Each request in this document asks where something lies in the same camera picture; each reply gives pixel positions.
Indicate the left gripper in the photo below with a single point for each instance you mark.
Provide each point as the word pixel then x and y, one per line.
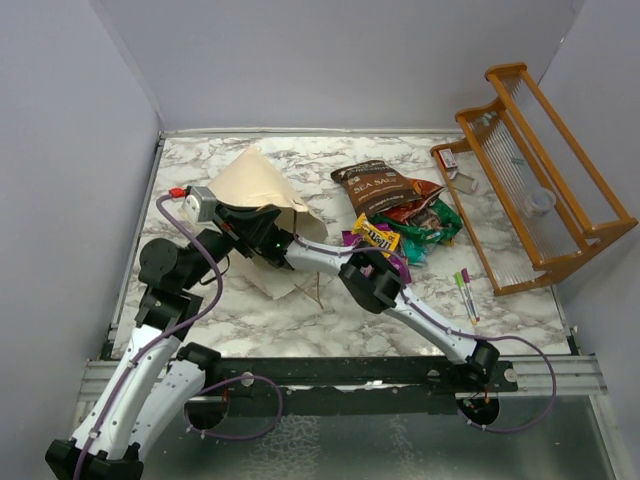
pixel 247 224

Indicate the beige paper bag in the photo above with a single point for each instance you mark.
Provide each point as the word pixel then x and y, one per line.
pixel 252 199

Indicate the purple snack packet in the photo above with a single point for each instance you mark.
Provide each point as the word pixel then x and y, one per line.
pixel 351 239

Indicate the dark brown chocolate packet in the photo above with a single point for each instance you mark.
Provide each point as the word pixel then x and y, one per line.
pixel 373 186

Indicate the yellow m&m's packet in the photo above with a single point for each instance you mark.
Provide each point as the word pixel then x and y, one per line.
pixel 385 239

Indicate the red doritos bag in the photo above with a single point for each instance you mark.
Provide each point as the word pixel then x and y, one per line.
pixel 428 192

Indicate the green crisps bag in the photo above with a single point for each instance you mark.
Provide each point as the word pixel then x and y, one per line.
pixel 423 222

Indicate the teal snack packet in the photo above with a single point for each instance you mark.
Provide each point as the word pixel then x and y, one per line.
pixel 415 253

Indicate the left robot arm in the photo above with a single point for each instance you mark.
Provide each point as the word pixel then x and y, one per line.
pixel 157 375

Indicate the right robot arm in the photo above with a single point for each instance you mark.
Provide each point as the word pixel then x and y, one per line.
pixel 379 288

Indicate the small red card box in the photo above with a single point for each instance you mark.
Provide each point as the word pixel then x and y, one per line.
pixel 448 159

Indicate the green marker pen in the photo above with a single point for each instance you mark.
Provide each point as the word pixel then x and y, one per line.
pixel 467 302

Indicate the purple marker pen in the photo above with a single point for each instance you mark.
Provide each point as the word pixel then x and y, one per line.
pixel 471 302

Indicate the wooden rack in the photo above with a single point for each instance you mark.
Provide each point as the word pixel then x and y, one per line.
pixel 514 145

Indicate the clear plastic cup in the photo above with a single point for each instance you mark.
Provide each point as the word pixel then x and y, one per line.
pixel 540 202

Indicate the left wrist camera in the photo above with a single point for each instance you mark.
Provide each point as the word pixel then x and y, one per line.
pixel 198 203

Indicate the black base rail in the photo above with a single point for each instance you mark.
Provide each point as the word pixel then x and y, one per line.
pixel 334 386

